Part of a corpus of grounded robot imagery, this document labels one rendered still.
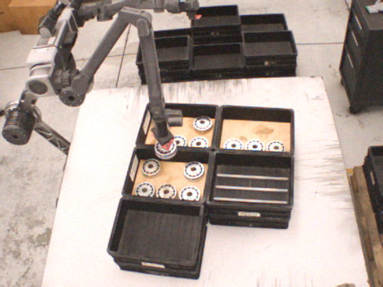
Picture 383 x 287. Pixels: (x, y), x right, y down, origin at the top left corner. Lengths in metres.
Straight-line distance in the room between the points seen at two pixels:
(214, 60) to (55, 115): 1.53
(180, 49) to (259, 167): 1.50
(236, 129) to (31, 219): 1.78
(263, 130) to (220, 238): 0.62
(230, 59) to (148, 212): 1.70
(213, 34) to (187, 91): 0.89
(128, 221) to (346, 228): 1.07
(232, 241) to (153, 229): 0.39
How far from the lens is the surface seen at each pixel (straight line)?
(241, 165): 2.10
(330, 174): 2.27
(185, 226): 1.95
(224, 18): 3.61
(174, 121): 1.77
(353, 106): 3.41
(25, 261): 3.14
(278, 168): 2.10
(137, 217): 2.02
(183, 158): 2.12
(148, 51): 1.65
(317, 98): 2.62
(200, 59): 3.36
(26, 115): 2.55
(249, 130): 2.24
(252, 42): 3.32
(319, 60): 3.97
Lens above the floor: 2.57
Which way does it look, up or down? 52 degrees down
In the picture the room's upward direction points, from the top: 10 degrees counter-clockwise
